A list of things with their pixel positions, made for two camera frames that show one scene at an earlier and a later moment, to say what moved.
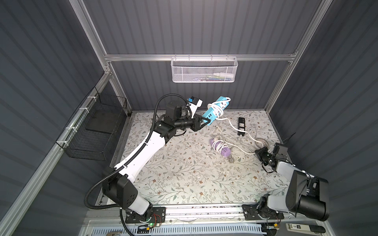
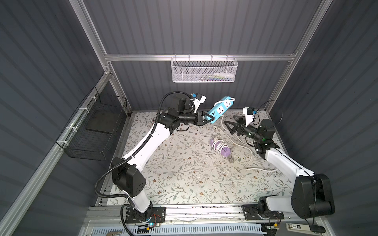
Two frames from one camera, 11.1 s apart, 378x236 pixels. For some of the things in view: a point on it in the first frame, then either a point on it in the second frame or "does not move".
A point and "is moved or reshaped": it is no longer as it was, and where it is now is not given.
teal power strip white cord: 214,111 is moved or reshaped
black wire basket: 89,135 does not move
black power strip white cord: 241,126 is moved or reshaped
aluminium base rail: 204,215 does not move
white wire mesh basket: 204,69 does not move
